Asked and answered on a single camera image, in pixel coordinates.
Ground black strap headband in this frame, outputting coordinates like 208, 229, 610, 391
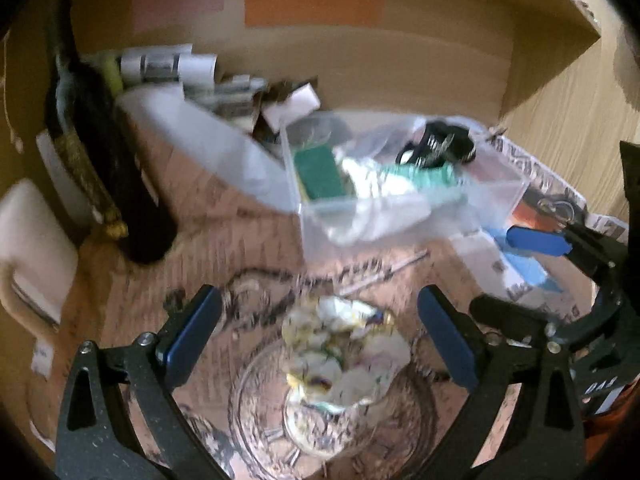
395, 122, 476, 169

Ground floral cloth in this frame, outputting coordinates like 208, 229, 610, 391
281, 296, 411, 412

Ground white cloth pouch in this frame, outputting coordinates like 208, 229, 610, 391
322, 157, 432, 246

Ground yellow green sponge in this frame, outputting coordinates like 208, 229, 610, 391
293, 144, 347, 200

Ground green knitted cloth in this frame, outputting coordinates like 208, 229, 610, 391
381, 162, 461, 192

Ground orange magazine in plastic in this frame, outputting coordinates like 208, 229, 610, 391
482, 133, 629, 245

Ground beige ceramic mug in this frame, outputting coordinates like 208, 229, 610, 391
1, 179, 78, 346

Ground wooden shelf board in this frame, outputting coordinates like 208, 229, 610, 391
501, 0, 601, 117

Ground clear plastic storage box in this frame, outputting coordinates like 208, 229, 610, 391
281, 110, 527, 262

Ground dark wine bottle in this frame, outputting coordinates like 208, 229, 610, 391
44, 0, 177, 266

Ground white cardboard piece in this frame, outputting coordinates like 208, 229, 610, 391
262, 82, 321, 133

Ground stack of newspapers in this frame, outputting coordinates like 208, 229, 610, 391
81, 41, 321, 137

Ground orange sticky note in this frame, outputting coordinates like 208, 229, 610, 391
244, 0, 385, 27

